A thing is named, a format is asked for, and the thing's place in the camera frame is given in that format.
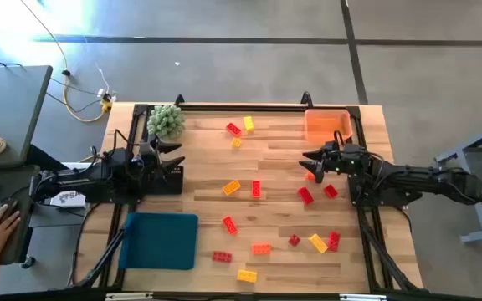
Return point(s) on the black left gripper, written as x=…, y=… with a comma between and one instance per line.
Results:
x=149, y=161

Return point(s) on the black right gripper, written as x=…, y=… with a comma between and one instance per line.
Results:
x=347, y=161

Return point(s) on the orange toy brick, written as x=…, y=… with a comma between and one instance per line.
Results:
x=309, y=177
x=261, y=249

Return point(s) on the orange-red toy brick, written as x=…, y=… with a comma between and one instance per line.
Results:
x=229, y=225
x=256, y=189

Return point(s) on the small yellow toy brick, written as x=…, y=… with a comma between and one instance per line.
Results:
x=236, y=142

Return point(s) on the amber toy brick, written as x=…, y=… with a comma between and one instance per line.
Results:
x=231, y=187

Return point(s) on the small red toy brick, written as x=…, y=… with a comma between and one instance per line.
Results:
x=294, y=240

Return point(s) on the long red toy brick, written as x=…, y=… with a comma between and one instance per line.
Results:
x=222, y=256

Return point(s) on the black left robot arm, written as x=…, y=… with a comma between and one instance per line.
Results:
x=78, y=180

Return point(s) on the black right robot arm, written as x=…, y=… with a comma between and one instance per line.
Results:
x=425, y=180

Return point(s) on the black slotted basket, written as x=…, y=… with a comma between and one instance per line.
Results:
x=174, y=182

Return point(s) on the green artificial potted plant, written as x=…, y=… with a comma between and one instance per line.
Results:
x=165, y=121

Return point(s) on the orange translucent bin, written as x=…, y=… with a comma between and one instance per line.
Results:
x=326, y=125

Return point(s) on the blue clamp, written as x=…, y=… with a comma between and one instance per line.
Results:
x=307, y=100

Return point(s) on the yellow plug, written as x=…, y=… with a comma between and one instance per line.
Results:
x=106, y=106

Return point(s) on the teal plastic tray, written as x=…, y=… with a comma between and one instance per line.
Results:
x=159, y=242

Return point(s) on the white power adapter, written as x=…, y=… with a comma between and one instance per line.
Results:
x=101, y=92

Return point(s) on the white printed box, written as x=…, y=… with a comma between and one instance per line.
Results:
x=71, y=200

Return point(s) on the black desk base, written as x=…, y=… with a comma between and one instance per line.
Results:
x=44, y=156

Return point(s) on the black plug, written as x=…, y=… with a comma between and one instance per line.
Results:
x=66, y=72

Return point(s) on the black frame bracket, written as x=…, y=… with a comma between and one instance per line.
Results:
x=179, y=100

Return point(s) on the black aluminium table frame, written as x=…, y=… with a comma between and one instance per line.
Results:
x=266, y=108

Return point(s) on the silver bracket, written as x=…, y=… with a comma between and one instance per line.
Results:
x=128, y=297
x=362, y=297

